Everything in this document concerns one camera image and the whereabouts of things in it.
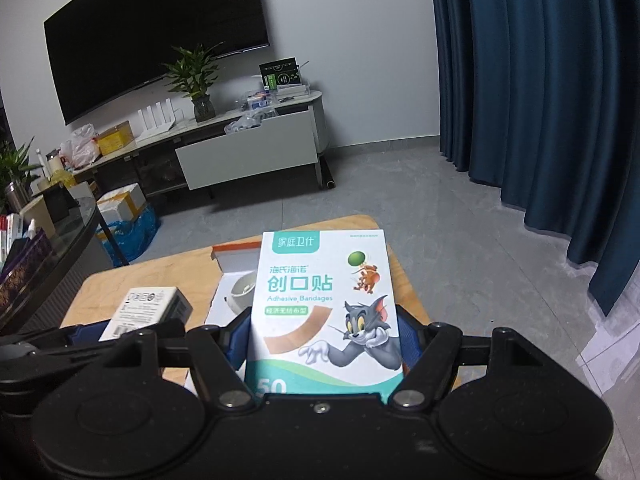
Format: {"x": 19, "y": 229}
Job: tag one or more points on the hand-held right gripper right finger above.
{"x": 412, "y": 345}

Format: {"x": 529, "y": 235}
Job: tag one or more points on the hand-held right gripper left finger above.
{"x": 239, "y": 345}

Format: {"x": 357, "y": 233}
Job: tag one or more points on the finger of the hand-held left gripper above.
{"x": 167, "y": 331}
{"x": 82, "y": 335}

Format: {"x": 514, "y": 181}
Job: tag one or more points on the small white box green label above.
{"x": 145, "y": 310}

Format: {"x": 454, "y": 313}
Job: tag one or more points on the orange cardboard box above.
{"x": 222, "y": 300}

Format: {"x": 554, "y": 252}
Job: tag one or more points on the white plug-in heater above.
{"x": 240, "y": 292}

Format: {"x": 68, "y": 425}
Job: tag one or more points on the teal adhesive bandage box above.
{"x": 325, "y": 310}

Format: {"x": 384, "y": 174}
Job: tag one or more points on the dark glass-top table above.
{"x": 70, "y": 260}

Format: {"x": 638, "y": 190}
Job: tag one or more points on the purple ornate tray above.
{"x": 25, "y": 270}

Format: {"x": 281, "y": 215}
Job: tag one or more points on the blue wrapped bottle pack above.
{"x": 130, "y": 237}

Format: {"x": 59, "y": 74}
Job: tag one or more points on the white spray bottle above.
{"x": 33, "y": 229}

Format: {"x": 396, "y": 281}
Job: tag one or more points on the white red medicine box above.
{"x": 16, "y": 232}

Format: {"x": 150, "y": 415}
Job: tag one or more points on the beige box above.
{"x": 37, "y": 217}

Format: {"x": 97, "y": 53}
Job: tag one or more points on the small black box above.
{"x": 60, "y": 205}

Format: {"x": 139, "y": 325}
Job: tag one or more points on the white yellow cardboard carton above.
{"x": 122, "y": 202}

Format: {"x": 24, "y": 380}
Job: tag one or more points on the leafy potted plant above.
{"x": 20, "y": 165}

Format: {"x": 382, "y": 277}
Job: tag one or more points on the white red plastic bag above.
{"x": 80, "y": 147}

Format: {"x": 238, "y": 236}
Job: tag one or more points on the black roll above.
{"x": 327, "y": 176}

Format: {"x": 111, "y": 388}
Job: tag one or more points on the white television stand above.
{"x": 245, "y": 155}

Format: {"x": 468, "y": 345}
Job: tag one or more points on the yellow cardboard box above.
{"x": 115, "y": 139}

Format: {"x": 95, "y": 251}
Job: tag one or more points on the white router with antennas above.
{"x": 156, "y": 125}

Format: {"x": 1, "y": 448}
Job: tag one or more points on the clear crumpled plastic bag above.
{"x": 245, "y": 124}

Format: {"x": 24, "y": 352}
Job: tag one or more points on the potted plant in dark vase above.
{"x": 195, "y": 75}

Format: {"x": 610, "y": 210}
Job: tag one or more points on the black green box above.
{"x": 281, "y": 74}

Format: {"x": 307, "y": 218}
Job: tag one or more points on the dark blue curtain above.
{"x": 540, "y": 100}

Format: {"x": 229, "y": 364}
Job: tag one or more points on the large black television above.
{"x": 150, "y": 30}

